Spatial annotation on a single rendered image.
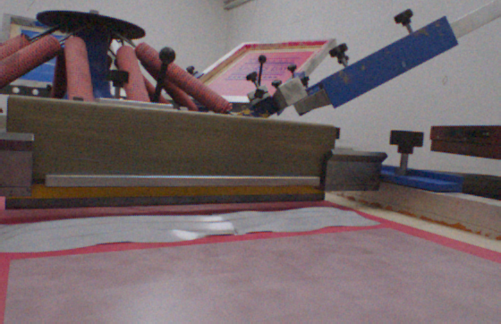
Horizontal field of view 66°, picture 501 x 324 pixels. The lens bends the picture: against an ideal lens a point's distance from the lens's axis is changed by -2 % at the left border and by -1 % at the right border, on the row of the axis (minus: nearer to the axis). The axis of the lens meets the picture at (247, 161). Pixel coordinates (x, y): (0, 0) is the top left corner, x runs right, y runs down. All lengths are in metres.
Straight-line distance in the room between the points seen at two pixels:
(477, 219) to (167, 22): 4.57
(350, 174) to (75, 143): 0.32
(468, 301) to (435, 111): 2.39
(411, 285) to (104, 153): 0.27
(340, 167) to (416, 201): 0.10
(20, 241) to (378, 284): 0.24
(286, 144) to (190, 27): 4.53
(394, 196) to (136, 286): 0.38
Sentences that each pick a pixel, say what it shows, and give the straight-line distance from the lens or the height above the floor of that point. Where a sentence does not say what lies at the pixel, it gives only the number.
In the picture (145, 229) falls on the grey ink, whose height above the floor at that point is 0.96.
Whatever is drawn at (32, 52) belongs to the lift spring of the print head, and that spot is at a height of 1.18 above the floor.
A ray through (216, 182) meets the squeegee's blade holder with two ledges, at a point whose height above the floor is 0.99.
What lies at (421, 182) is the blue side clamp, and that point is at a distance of 0.51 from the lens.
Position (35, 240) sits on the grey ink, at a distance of 0.31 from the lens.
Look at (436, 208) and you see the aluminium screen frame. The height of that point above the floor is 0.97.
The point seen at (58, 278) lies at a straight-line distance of 0.25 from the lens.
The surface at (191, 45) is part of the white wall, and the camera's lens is 4.92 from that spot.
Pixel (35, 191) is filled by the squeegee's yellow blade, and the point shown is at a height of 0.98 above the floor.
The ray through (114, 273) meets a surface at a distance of 0.25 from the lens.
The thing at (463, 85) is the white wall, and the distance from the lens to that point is 2.57.
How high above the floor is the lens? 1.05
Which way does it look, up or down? 5 degrees down
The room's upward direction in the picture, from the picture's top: 5 degrees clockwise
